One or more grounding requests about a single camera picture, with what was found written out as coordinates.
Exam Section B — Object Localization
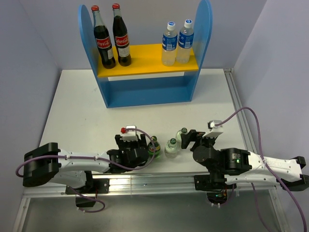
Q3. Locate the blue and yellow shelf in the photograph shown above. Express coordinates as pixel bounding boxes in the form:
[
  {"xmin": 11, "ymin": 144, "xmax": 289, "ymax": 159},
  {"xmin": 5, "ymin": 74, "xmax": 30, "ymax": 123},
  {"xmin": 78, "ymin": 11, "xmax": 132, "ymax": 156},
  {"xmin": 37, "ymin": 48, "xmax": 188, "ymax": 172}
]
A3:
[{"xmin": 78, "ymin": 0, "xmax": 213, "ymax": 108}]

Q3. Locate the clear glass bottle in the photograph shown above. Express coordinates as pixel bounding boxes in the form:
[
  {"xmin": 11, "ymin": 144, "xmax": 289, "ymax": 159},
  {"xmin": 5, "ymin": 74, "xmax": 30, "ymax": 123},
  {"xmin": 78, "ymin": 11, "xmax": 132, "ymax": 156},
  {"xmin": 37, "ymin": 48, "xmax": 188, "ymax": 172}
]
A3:
[
  {"xmin": 175, "ymin": 128, "xmax": 188, "ymax": 146},
  {"xmin": 164, "ymin": 138, "xmax": 179, "ymax": 159}
]

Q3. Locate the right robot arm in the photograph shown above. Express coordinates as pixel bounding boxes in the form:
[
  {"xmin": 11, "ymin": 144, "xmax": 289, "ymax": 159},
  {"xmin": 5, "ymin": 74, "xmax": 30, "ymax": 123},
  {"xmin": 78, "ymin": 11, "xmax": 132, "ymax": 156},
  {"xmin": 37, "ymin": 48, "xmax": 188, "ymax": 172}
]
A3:
[{"xmin": 181, "ymin": 130, "xmax": 309, "ymax": 191}]

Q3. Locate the right cola glass bottle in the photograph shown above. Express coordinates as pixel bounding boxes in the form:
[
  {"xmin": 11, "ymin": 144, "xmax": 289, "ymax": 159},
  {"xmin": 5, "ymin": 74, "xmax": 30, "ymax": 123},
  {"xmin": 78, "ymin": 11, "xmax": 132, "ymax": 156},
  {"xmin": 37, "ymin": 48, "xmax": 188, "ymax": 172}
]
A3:
[{"xmin": 112, "ymin": 3, "xmax": 131, "ymax": 67}]

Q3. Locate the cola glass bottle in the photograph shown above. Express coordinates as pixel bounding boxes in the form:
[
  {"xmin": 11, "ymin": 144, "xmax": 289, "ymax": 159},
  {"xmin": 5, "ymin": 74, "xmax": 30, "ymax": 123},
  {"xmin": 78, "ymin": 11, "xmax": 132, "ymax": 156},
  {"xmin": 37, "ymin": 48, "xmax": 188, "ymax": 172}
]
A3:
[
  {"xmin": 91, "ymin": 5, "xmax": 116, "ymax": 69},
  {"xmin": 112, "ymin": 3, "xmax": 131, "ymax": 67}
]

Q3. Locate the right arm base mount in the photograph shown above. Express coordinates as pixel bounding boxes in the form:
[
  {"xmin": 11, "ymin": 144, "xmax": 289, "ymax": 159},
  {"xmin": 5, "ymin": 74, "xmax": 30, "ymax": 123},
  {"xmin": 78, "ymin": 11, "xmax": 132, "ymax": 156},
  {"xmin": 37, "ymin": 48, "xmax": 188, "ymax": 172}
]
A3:
[{"xmin": 194, "ymin": 174, "xmax": 237, "ymax": 209}]

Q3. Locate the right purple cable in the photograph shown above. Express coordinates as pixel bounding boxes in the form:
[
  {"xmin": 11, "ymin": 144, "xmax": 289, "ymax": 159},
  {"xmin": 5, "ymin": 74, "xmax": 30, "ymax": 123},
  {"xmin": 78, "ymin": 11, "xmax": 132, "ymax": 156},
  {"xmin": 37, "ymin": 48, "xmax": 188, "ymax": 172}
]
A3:
[{"xmin": 216, "ymin": 107, "xmax": 309, "ymax": 232}]

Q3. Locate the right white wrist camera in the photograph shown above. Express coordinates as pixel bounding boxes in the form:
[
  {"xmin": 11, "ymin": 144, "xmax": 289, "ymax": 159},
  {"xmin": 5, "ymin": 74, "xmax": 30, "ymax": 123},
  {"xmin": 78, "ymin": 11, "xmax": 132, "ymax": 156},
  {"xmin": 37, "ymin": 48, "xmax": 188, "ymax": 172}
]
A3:
[{"xmin": 202, "ymin": 120, "xmax": 224, "ymax": 138}]

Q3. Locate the aluminium front rail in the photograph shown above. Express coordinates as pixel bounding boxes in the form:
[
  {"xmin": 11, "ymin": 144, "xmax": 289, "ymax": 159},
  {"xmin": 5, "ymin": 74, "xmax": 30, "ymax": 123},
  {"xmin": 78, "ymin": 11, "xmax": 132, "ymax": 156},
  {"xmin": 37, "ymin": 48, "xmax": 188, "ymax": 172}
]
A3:
[{"xmin": 13, "ymin": 175, "xmax": 280, "ymax": 232}]

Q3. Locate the left cola glass bottle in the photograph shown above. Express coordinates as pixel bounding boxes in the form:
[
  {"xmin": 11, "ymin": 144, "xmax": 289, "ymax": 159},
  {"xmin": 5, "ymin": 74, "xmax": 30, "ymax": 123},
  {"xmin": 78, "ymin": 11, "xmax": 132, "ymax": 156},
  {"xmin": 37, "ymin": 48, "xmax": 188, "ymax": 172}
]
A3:
[{"xmin": 91, "ymin": 5, "xmax": 116, "ymax": 69}]

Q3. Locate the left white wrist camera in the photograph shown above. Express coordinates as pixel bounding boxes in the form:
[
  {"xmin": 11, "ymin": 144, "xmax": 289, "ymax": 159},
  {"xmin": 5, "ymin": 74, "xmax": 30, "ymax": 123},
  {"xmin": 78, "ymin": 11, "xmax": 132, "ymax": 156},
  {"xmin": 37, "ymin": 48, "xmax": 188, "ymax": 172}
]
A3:
[{"xmin": 120, "ymin": 125, "xmax": 138, "ymax": 142}]

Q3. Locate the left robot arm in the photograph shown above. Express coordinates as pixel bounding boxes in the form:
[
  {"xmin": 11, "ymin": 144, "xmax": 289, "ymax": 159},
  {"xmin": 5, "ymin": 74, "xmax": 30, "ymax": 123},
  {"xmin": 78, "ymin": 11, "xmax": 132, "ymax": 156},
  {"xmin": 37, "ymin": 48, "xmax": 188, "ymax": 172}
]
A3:
[{"xmin": 21, "ymin": 132, "xmax": 149, "ymax": 193}]

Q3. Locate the Pocari Sweat bottle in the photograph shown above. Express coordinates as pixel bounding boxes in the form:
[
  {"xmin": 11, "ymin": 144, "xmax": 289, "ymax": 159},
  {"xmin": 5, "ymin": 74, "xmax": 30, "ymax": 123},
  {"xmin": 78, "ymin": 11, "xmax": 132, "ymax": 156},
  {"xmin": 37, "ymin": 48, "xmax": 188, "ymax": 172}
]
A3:
[
  {"xmin": 176, "ymin": 19, "xmax": 194, "ymax": 64},
  {"xmin": 161, "ymin": 21, "xmax": 178, "ymax": 66}
]

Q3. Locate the aluminium side rail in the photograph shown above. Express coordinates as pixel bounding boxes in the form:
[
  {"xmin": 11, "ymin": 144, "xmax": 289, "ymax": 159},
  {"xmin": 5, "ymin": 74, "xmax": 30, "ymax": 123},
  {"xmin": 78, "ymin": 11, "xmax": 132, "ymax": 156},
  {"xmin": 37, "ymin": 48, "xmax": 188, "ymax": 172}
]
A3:
[{"xmin": 224, "ymin": 69, "xmax": 291, "ymax": 232}]

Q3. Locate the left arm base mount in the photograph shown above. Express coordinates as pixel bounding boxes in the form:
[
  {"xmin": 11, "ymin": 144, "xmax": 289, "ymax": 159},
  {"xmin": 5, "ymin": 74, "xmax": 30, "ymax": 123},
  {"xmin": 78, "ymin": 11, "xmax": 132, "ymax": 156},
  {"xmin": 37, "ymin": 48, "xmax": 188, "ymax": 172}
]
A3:
[{"xmin": 65, "ymin": 178, "xmax": 110, "ymax": 210}]

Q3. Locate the right green Perrier bottle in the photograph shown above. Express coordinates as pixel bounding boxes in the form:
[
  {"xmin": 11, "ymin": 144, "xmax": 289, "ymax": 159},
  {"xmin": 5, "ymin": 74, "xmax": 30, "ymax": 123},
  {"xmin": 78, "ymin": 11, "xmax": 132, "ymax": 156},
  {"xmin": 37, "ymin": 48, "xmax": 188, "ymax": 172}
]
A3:
[{"xmin": 148, "ymin": 136, "xmax": 161, "ymax": 159}]

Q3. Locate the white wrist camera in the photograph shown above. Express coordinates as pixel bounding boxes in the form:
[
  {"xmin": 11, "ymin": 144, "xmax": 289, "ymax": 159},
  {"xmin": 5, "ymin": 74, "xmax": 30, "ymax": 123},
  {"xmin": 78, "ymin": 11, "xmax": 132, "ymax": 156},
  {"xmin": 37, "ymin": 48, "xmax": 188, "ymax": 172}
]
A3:
[
  {"xmin": 120, "ymin": 125, "xmax": 138, "ymax": 142},
  {"xmin": 202, "ymin": 120, "xmax": 224, "ymax": 138}
]

